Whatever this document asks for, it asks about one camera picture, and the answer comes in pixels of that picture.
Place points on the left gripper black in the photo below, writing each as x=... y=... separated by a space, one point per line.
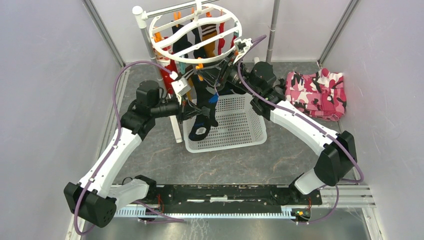
x=187 y=109

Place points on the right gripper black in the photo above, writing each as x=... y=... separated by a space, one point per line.
x=210 y=74

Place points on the black sock blue accents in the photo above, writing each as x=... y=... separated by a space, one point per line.
x=206 y=102

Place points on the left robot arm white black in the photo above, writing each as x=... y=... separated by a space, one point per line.
x=93 y=198

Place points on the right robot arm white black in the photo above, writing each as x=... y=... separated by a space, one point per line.
x=336 y=151

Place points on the white round sock hanger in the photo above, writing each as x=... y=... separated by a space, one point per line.
x=201 y=19

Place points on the mustard yellow striped sock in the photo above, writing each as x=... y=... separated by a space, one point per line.
x=187 y=73

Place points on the black ankle sock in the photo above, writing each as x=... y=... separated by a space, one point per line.
x=182 y=43

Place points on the red snowflake christmas sock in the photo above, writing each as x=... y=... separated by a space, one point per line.
x=170 y=65

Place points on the white plastic perforated basket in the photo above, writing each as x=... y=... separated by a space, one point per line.
x=238 y=126

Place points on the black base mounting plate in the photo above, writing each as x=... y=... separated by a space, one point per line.
x=228 y=198

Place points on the pink camouflage garment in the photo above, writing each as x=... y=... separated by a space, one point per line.
x=318 y=95

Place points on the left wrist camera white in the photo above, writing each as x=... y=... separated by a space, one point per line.
x=180 y=86

